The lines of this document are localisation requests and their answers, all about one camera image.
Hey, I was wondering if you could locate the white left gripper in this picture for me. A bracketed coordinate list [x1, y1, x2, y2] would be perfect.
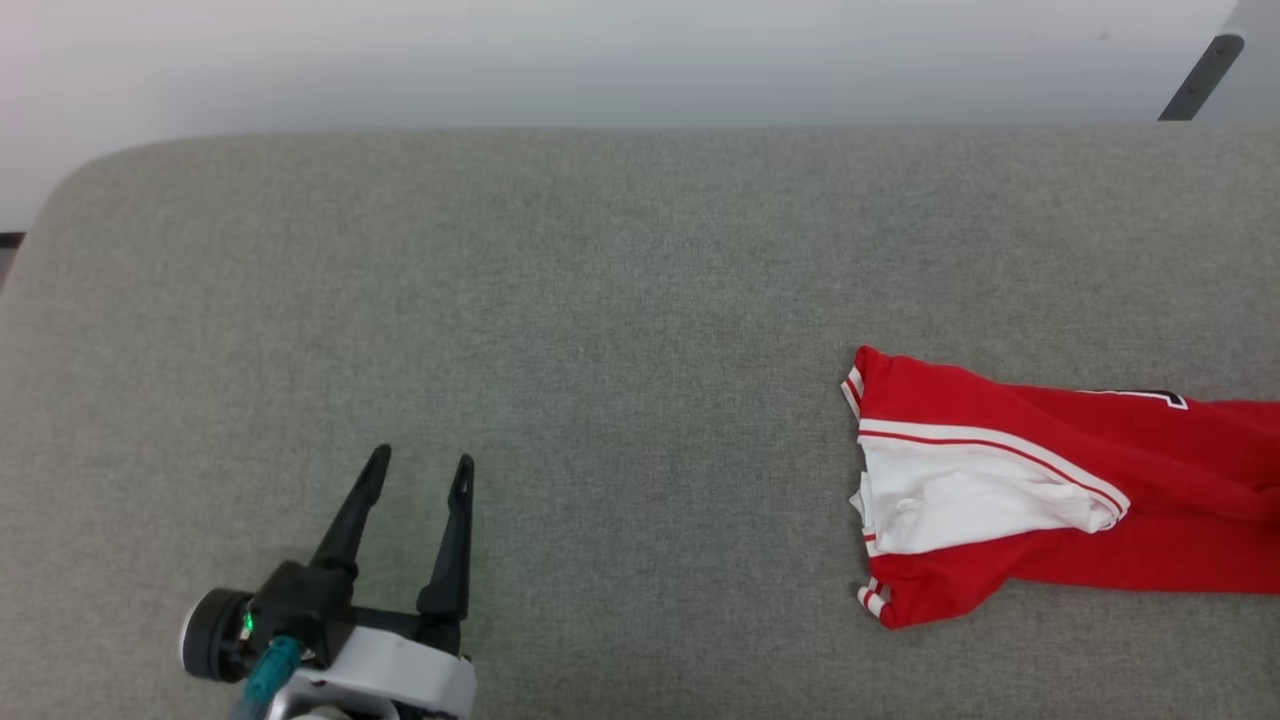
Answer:
[265, 444, 479, 720]

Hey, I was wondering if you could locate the red and white jersey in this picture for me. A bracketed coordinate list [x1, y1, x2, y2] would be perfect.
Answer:
[840, 345, 1280, 631]

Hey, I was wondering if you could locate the grey-green fabric sofa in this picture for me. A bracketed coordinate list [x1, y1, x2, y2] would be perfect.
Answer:
[0, 120, 1280, 720]

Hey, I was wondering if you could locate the white board panel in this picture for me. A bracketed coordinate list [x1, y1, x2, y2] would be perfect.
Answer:
[1195, 0, 1280, 123]

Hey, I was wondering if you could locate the teal cable connector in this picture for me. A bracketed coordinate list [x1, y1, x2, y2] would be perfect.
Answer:
[228, 635, 303, 720]

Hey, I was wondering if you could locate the grey metal bracket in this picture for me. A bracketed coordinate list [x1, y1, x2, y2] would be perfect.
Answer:
[1158, 33, 1246, 122]

